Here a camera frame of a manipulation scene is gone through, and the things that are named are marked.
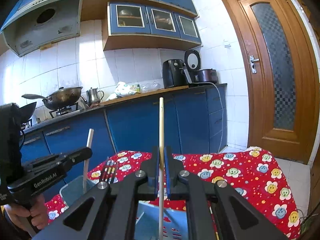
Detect white chopstick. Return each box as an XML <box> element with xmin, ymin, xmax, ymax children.
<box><xmin>82</xmin><ymin>128</ymin><xmax>94</xmax><ymax>193</ymax></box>

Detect wooden chopstick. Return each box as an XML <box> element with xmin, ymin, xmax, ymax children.
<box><xmin>158</xmin><ymin>97</ymin><xmax>164</xmax><ymax>240</ymax></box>

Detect blue kitchen base cabinets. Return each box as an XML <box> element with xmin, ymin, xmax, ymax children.
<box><xmin>21</xmin><ymin>84</ymin><xmax>227</xmax><ymax>169</ymax></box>

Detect left hand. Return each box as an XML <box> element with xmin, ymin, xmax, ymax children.
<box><xmin>3</xmin><ymin>194</ymin><xmax>48</xmax><ymax>231</ymax></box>

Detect black decorated chopsticks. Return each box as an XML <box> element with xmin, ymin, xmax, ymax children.
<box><xmin>99</xmin><ymin>158</ymin><xmax>118</xmax><ymax>184</ymax></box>

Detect red smiley flower tablecloth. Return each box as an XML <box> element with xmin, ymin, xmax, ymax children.
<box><xmin>46</xmin><ymin>147</ymin><xmax>300</xmax><ymax>239</ymax></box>

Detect black wok at left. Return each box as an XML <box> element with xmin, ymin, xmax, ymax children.
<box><xmin>19</xmin><ymin>102</ymin><xmax>37</xmax><ymax>124</ymax></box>

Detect gas stove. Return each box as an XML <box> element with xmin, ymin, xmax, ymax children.
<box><xmin>49</xmin><ymin>102</ymin><xmax>85</xmax><ymax>118</ymax></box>

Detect steel wok on stove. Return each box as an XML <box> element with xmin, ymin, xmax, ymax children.
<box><xmin>22</xmin><ymin>87</ymin><xmax>82</xmax><ymax>110</ymax></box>

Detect steel kettle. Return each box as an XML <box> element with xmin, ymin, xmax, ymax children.
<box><xmin>80</xmin><ymin>87</ymin><xmax>105</xmax><ymax>107</ymax></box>

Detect white cloth on counter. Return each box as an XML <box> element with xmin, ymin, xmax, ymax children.
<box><xmin>106</xmin><ymin>81</ymin><xmax>136</xmax><ymax>101</ymax></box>

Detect dark rice cooker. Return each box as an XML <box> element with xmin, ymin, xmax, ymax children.
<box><xmin>194</xmin><ymin>69</ymin><xmax>219</xmax><ymax>84</ymax></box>

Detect black air fryer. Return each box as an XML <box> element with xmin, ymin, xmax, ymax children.
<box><xmin>162</xmin><ymin>59</ymin><xmax>192</xmax><ymax>88</ymax></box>

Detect range hood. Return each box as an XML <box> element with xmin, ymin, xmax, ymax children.
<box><xmin>1</xmin><ymin>0</ymin><xmax>82</xmax><ymax>57</ymax></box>

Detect wooden door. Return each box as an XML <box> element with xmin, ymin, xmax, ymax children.
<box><xmin>222</xmin><ymin>0</ymin><xmax>319</xmax><ymax>163</ymax></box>

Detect white power cable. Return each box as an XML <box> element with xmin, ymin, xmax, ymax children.
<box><xmin>199</xmin><ymin>81</ymin><xmax>225</xmax><ymax>153</ymax></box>

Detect metal door handle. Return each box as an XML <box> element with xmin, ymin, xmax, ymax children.
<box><xmin>249</xmin><ymin>55</ymin><xmax>260</xmax><ymax>74</ymax></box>

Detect blue wall cabinet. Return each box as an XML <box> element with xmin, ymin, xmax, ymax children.
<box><xmin>101</xmin><ymin>2</ymin><xmax>201</xmax><ymax>51</ymax></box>

